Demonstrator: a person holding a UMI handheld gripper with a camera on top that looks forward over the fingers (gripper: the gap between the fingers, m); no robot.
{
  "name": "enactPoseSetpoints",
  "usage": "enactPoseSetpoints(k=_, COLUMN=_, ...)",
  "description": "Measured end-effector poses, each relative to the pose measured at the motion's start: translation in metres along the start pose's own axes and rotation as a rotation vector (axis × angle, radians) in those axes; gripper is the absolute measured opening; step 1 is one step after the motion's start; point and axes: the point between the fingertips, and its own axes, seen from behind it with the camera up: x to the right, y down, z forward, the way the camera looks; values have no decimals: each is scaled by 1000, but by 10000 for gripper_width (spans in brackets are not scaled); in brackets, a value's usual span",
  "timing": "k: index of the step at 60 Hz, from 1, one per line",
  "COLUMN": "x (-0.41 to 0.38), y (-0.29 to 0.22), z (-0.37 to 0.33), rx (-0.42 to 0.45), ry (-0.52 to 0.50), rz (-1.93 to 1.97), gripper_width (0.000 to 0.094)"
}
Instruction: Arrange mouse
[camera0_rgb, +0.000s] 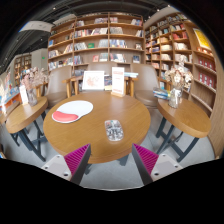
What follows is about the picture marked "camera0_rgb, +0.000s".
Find glass vase with pale flowers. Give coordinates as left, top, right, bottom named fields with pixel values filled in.
left=164, top=63, right=194, bottom=109

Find light blue books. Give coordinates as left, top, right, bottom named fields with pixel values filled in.
left=123, top=71, right=139, bottom=79

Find small white card sign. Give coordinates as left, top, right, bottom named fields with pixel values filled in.
left=18, top=84, right=30, bottom=106

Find wide wooden book shelf unit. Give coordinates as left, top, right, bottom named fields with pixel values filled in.
left=47, top=12, right=146, bottom=76

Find stack of books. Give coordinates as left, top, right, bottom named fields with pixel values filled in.
left=152, top=87, right=172, bottom=101

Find white mouse pad, red wrist rest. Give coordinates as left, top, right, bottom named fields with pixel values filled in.
left=51, top=100, right=95, bottom=125

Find small distant book shelf unit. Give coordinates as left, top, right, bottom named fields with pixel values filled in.
left=13, top=53, right=33, bottom=88

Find colourful book display table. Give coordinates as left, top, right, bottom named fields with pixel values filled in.
left=0, top=71, right=23, bottom=114

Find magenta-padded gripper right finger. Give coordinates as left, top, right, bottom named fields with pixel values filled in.
left=131, top=143, right=184, bottom=186

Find white framed picture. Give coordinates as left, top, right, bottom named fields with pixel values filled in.
left=81, top=70, right=106, bottom=92

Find small round wooden side table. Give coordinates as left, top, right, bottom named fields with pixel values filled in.
left=155, top=98, right=212, bottom=163
left=5, top=96, right=49, bottom=163

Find beige upholstered armchair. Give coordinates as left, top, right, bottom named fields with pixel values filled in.
left=128, top=63, right=161, bottom=109
left=63, top=61, right=138, bottom=98
left=44, top=65, right=74, bottom=108

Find dark cover book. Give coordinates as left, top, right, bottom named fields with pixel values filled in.
left=103, top=74, right=113, bottom=92

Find glass vase with pink flowers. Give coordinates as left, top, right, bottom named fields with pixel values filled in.
left=20, top=67, right=48, bottom=108

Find red and white sign stand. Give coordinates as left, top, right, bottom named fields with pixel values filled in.
left=110, top=66, right=126, bottom=98

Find tall wooden book shelf unit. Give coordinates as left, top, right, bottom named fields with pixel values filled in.
left=143, top=12, right=224, bottom=158

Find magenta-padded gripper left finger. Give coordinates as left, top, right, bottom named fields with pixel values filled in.
left=41, top=143, right=92, bottom=186

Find transparent computer mouse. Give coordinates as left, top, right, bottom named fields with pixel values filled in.
left=104, top=119, right=125, bottom=142

